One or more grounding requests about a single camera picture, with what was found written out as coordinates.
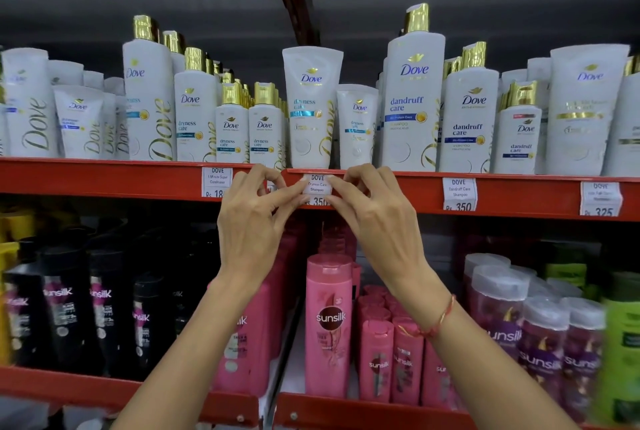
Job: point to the person's right hand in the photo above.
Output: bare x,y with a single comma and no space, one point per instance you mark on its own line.
385,229

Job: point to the small white teal-label tube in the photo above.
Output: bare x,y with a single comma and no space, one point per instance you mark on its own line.
356,129

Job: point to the red metal shelf beam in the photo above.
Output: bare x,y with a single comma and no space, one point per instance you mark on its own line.
350,414
75,389
110,177
525,197

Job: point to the person's left forearm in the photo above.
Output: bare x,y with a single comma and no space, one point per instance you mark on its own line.
200,354

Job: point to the group of white conditioner tubes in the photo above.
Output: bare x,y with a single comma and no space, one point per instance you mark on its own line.
30,104

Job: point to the row of white teal-label bottles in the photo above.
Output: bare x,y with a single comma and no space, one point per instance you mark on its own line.
195,114

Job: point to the yellow shampoo bottles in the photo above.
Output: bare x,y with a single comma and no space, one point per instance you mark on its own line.
7,254

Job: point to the group of purple clear-capped bottles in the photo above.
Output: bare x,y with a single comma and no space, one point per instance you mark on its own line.
540,344

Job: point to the person's left hand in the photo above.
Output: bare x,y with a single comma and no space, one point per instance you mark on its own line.
245,229

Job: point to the white paper price label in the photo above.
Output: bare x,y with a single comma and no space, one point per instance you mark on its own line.
459,193
317,184
216,179
601,198

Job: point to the group of pink shampoo bottles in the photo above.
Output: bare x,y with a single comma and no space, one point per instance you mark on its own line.
327,329
260,334

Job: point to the large white teal-label tube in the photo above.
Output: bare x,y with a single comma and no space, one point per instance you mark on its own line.
312,109

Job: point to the group of white gold-label tubes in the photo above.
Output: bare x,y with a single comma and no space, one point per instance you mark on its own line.
582,114

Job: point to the row of white blue-label bottles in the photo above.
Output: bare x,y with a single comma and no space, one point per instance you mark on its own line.
415,104

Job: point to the group of green shampoo bottles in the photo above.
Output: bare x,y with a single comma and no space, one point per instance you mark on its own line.
622,344

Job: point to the person's right forearm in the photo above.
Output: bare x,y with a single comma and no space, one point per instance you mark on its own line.
480,374

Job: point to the person's right thumb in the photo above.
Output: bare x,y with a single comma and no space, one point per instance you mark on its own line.
345,209

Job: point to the group of black shampoo bottles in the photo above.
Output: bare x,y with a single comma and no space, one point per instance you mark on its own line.
105,294

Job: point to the person's left thumb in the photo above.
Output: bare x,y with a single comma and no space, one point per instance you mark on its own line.
290,207

